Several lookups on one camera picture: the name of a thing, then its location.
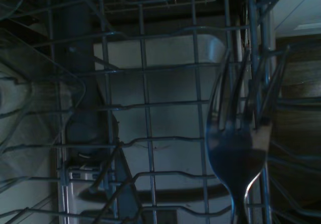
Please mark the silver knife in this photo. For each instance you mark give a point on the silver knife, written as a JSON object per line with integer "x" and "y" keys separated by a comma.
{"x": 235, "y": 158}

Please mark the pale rectangular baking pan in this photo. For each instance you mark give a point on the pale rectangular baking pan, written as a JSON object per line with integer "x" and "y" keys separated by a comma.
{"x": 175, "y": 88}

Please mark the clear glass container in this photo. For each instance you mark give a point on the clear glass container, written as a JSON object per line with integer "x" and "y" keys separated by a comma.
{"x": 37, "y": 108}

